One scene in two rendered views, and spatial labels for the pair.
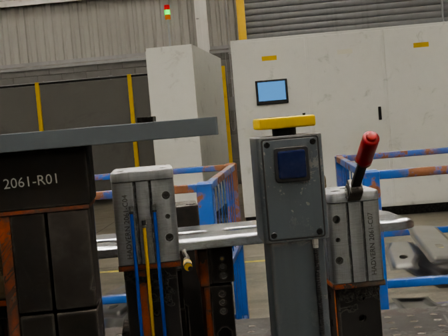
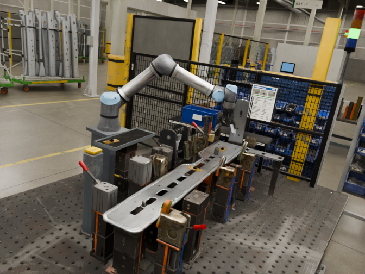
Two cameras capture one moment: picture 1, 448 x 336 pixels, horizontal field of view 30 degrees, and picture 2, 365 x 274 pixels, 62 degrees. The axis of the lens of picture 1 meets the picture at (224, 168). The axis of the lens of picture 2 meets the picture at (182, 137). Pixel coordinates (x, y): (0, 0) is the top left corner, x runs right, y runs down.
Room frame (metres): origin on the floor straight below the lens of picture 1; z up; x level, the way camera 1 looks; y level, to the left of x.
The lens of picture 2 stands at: (1.93, -1.03, 1.69)
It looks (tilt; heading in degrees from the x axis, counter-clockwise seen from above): 17 degrees down; 120
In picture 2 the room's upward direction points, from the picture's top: 7 degrees clockwise
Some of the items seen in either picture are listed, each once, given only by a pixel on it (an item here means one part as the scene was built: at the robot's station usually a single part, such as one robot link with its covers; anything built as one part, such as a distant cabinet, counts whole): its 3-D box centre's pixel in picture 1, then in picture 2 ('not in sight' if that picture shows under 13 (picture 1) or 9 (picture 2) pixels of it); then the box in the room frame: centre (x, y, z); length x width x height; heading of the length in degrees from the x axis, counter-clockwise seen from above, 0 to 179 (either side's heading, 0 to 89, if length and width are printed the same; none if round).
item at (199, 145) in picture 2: not in sight; (199, 159); (1.00, 0.90, 0.88); 0.07 x 0.06 x 0.35; 4
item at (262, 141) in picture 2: not in sight; (218, 129); (0.93, 1.33, 1.02); 0.90 x 0.22 x 0.03; 4
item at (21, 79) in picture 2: not in sight; (46, 55); (-5.85, 4.40, 0.88); 1.91 x 1.01 x 1.76; 88
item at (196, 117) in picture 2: not in sight; (200, 116); (0.75, 1.31, 1.10); 0.30 x 0.17 x 0.13; 5
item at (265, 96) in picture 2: not in sight; (262, 103); (1.22, 1.47, 1.30); 0.23 x 0.02 x 0.31; 4
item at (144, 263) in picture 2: not in sight; (140, 235); (1.24, -0.08, 0.84); 0.11 x 0.06 x 0.29; 4
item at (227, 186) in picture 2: not in sight; (222, 193); (1.37, 0.52, 0.87); 0.12 x 0.09 x 0.35; 4
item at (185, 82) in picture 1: (191, 117); not in sight; (10.19, 0.34, 1.22); 2.40 x 0.54 x 2.45; 173
